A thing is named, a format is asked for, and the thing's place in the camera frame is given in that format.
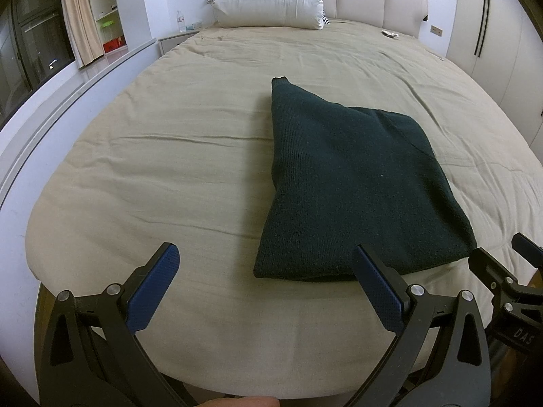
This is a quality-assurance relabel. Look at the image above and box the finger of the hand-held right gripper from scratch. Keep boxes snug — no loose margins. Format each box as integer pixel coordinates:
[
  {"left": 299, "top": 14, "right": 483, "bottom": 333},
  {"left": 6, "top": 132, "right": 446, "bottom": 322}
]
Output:
[
  {"left": 469, "top": 247, "right": 520, "bottom": 306},
  {"left": 511, "top": 232, "right": 543, "bottom": 289}
]

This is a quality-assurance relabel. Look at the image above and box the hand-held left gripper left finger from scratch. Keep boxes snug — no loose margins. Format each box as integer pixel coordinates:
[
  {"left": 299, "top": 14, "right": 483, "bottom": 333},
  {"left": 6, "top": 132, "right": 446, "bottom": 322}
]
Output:
[{"left": 39, "top": 243, "right": 196, "bottom": 407}]

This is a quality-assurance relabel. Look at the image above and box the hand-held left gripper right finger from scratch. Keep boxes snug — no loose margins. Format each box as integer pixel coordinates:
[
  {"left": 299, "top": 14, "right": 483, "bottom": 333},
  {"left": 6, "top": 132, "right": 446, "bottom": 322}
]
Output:
[{"left": 339, "top": 245, "right": 493, "bottom": 407}]

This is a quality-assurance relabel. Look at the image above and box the dark green knit sweater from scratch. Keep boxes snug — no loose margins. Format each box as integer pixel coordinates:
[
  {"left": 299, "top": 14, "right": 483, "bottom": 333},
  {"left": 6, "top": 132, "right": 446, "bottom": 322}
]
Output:
[{"left": 253, "top": 76, "right": 478, "bottom": 283}]

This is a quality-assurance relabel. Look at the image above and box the person's left hand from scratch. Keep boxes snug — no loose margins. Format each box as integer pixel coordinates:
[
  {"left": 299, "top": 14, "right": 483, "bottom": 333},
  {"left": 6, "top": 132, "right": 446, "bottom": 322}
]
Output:
[{"left": 199, "top": 396, "right": 281, "bottom": 407}]

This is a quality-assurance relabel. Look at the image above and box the bed with beige sheet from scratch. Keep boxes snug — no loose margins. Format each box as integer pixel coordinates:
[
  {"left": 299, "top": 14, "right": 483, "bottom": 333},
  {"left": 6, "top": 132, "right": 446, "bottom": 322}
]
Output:
[{"left": 25, "top": 19, "right": 543, "bottom": 395}]

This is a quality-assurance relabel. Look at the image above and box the white wardrobe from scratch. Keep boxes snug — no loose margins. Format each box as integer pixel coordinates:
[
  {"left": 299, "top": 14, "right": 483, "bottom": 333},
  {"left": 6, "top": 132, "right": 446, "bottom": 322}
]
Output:
[{"left": 445, "top": 0, "right": 543, "bottom": 149}]

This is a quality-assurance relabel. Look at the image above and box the white nightstand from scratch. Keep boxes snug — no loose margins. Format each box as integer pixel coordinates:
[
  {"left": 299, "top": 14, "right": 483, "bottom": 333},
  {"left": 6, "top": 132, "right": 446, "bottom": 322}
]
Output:
[{"left": 158, "top": 29, "right": 200, "bottom": 56}]

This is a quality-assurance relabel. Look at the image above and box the beige curtain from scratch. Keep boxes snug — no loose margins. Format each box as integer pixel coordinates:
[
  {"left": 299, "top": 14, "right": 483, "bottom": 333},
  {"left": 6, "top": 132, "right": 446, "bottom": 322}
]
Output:
[{"left": 57, "top": 0, "right": 105, "bottom": 69}]

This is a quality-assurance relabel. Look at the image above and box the dark window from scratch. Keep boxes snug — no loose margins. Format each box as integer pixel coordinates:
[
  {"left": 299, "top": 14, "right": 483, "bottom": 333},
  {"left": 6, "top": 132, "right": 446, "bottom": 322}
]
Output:
[{"left": 0, "top": 0, "right": 75, "bottom": 123}]

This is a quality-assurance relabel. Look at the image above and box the black wardrobe handle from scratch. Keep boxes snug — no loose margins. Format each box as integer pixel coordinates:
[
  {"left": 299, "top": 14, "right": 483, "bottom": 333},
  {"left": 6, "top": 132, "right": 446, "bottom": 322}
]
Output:
[{"left": 474, "top": 0, "right": 490, "bottom": 58}]

